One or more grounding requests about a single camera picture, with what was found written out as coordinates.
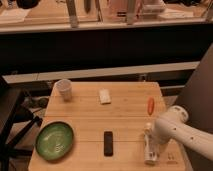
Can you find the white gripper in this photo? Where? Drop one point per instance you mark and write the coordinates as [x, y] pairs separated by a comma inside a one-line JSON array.
[[151, 146]]

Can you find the white plastic bottle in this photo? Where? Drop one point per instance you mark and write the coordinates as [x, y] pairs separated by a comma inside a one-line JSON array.
[[149, 160]]

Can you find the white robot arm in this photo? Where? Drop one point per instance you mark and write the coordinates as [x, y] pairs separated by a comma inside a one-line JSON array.
[[172, 125]]

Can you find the green ceramic bowl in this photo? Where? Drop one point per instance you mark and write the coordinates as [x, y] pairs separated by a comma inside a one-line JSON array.
[[54, 140]]

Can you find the orange carrot toy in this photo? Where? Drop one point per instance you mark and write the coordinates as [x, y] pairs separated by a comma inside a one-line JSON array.
[[151, 104]]

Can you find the black rectangular remote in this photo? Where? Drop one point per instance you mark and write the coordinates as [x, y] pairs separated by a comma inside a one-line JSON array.
[[108, 143]]

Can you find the white paper cup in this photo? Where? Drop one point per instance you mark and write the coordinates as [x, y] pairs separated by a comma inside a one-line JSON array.
[[64, 88]]

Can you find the black chair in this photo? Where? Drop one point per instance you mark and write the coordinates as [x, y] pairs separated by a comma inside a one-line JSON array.
[[11, 112]]

